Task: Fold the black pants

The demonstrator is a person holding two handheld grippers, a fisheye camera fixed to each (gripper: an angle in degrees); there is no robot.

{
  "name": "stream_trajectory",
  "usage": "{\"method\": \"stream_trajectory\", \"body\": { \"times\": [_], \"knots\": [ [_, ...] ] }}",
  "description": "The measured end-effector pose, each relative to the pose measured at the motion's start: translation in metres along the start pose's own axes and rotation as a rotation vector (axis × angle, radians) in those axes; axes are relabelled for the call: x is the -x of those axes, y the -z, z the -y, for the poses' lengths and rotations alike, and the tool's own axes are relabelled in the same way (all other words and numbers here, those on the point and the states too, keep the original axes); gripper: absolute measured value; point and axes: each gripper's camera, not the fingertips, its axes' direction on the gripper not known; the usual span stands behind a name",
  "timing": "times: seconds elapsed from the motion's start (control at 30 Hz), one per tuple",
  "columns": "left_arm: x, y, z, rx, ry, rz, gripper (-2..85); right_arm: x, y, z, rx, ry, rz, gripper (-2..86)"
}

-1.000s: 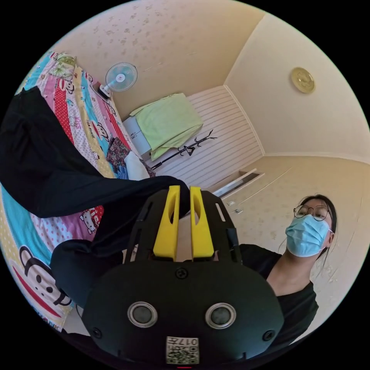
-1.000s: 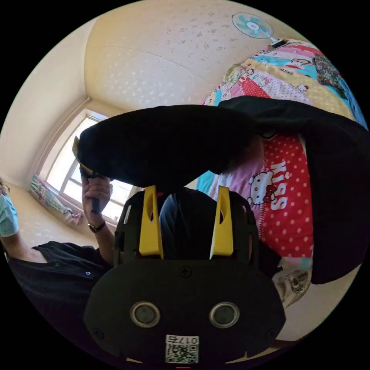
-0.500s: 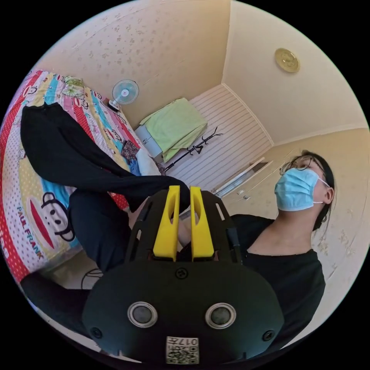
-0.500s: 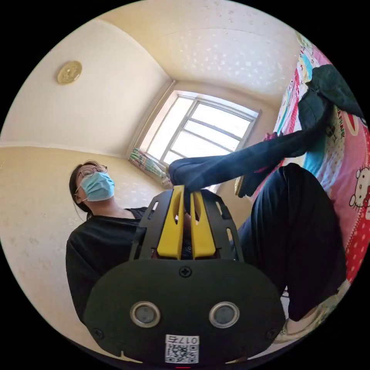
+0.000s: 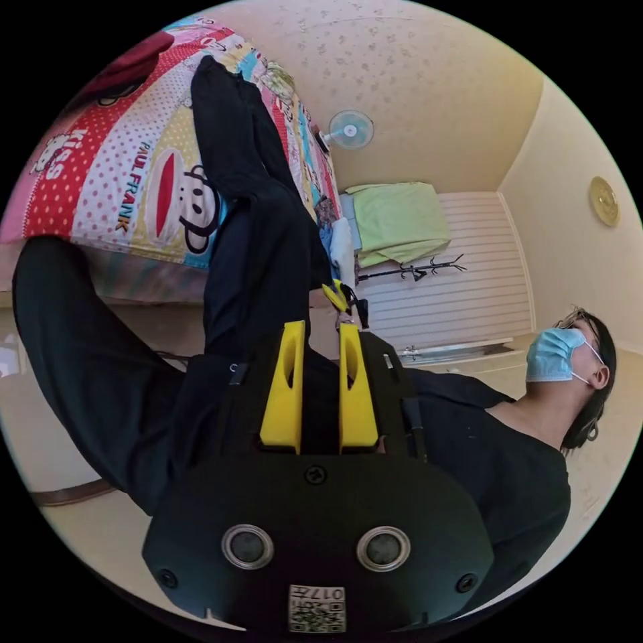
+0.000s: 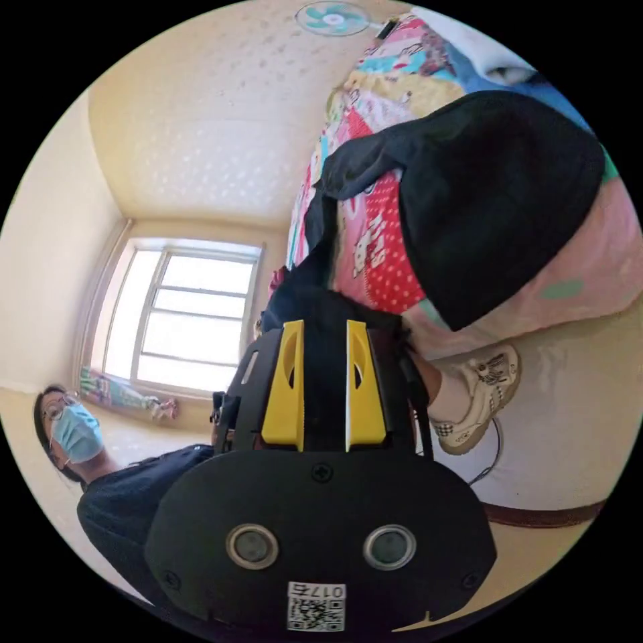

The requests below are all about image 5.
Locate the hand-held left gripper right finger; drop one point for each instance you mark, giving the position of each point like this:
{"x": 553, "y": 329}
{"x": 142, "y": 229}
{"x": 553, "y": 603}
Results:
{"x": 357, "y": 402}

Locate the bed with printed sheet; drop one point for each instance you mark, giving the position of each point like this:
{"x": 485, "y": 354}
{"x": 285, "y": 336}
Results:
{"x": 125, "y": 166}

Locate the gold wall clock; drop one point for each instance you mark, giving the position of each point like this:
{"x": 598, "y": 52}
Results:
{"x": 604, "y": 201}

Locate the pile of clothes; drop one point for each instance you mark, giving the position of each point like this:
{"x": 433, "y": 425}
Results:
{"x": 340, "y": 241}

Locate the person's body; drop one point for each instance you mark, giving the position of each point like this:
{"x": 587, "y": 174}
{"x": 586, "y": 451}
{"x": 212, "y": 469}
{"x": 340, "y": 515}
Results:
{"x": 502, "y": 452}

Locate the pale blue fan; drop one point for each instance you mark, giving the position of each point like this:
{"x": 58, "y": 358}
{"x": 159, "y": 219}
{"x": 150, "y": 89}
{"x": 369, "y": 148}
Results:
{"x": 350, "y": 129}

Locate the black coat rack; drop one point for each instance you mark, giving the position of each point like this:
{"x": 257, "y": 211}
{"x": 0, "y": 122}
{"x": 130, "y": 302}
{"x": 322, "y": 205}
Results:
{"x": 417, "y": 270}

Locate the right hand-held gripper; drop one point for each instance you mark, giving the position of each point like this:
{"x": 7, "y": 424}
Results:
{"x": 360, "y": 311}

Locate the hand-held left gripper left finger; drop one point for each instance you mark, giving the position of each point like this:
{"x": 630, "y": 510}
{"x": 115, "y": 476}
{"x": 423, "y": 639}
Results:
{"x": 282, "y": 402}

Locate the dark red garment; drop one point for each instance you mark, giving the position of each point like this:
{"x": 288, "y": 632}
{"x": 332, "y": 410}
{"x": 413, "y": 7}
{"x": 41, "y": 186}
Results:
{"x": 130, "y": 60}

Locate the green cloth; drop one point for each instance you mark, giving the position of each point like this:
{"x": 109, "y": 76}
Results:
{"x": 402, "y": 221}

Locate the black pants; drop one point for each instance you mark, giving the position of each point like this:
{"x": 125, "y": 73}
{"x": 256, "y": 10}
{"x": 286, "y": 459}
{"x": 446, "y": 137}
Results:
{"x": 251, "y": 241}

